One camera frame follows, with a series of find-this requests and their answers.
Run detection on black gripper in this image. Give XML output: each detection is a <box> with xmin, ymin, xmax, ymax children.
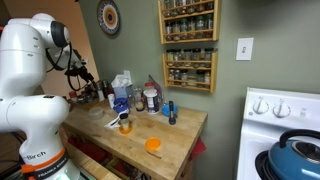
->
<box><xmin>75</xmin><ymin>65</ymin><xmax>97</xmax><ymax>85</ymax></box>

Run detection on wooden butcher block counter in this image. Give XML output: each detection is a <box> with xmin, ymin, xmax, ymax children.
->
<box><xmin>61</xmin><ymin>98</ymin><xmax>208</xmax><ymax>180</ymax></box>

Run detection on steel pepper grinder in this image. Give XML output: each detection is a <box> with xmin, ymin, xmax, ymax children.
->
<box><xmin>101</xmin><ymin>79</ymin><xmax>111</xmax><ymax>97</ymax></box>

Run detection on red-lid spice jar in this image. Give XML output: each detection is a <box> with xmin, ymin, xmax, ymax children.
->
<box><xmin>68</xmin><ymin>90</ymin><xmax>79</xmax><ymax>103</ymax></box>

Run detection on white crumpled tissue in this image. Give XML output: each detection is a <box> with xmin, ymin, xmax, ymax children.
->
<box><xmin>110</xmin><ymin>73</ymin><xmax>133</xmax><ymax>90</ymax></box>

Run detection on blue tissue box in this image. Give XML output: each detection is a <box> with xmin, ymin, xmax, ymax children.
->
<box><xmin>113</xmin><ymin>87</ymin><xmax>130</xmax><ymax>100</ymax></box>

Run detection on clear plastic container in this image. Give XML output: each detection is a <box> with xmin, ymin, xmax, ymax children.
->
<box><xmin>88</xmin><ymin>106</ymin><xmax>105</xmax><ymax>121</ymax></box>

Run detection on blue cup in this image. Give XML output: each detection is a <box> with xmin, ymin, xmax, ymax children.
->
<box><xmin>113</xmin><ymin>97</ymin><xmax>131</xmax><ymax>115</ymax></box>

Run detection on small glass jar black lid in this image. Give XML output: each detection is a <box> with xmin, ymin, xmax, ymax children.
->
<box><xmin>119</xmin><ymin>113</ymin><xmax>131</xmax><ymax>132</ymax></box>

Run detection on orange plastic lid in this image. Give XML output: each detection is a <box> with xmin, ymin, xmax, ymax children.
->
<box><xmin>144</xmin><ymin>137</ymin><xmax>162</xmax><ymax>152</ymax></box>
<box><xmin>118</xmin><ymin>124</ymin><xmax>134</xmax><ymax>135</ymax></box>

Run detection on white canister red lid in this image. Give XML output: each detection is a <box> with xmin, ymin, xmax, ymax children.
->
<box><xmin>143</xmin><ymin>82</ymin><xmax>161</xmax><ymax>115</ymax></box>

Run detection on clear zip bag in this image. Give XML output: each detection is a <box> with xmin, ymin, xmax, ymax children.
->
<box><xmin>148</xmin><ymin>74</ymin><xmax>165</xmax><ymax>105</ymax></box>

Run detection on blue bowl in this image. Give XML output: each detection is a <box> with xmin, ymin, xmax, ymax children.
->
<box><xmin>161</xmin><ymin>104</ymin><xmax>179</xmax><ymax>118</ymax></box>

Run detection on black flashlight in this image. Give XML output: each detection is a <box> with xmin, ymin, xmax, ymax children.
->
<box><xmin>168</xmin><ymin>100</ymin><xmax>177</xmax><ymax>126</ymax></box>

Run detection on wooden spice rack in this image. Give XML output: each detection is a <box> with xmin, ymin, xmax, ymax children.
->
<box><xmin>157</xmin><ymin>0</ymin><xmax>222</xmax><ymax>45</ymax></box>
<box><xmin>162</xmin><ymin>49</ymin><xmax>219</xmax><ymax>94</ymax></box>

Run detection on red cloth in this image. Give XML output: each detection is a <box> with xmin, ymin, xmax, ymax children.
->
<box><xmin>189</xmin><ymin>137</ymin><xmax>207</xmax><ymax>161</ymax></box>

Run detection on white stove knob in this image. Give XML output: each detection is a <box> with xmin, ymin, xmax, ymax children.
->
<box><xmin>272</xmin><ymin>98</ymin><xmax>292</xmax><ymax>119</ymax></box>
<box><xmin>252</xmin><ymin>96</ymin><xmax>270</xmax><ymax>115</ymax></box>

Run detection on black stove burner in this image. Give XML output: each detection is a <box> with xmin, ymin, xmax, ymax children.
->
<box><xmin>254</xmin><ymin>149</ymin><xmax>273</xmax><ymax>180</ymax></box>

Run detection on white stove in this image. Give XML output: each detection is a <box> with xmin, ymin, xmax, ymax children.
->
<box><xmin>236</xmin><ymin>87</ymin><xmax>320</xmax><ymax>180</ymax></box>

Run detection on blue kettle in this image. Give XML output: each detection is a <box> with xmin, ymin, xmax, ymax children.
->
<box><xmin>268</xmin><ymin>129</ymin><xmax>320</xmax><ymax>180</ymax></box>

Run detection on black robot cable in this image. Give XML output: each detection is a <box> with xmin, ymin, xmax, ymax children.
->
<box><xmin>44</xmin><ymin>41</ymin><xmax>88</xmax><ymax>93</ymax></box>

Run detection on decorative wall plate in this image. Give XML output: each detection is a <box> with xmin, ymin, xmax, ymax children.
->
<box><xmin>96</xmin><ymin>0</ymin><xmax>121</xmax><ymax>36</ymax></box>

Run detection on white light switch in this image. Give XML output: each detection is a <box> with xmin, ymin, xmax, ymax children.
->
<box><xmin>235</xmin><ymin>37</ymin><xmax>255</xmax><ymax>62</ymax></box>

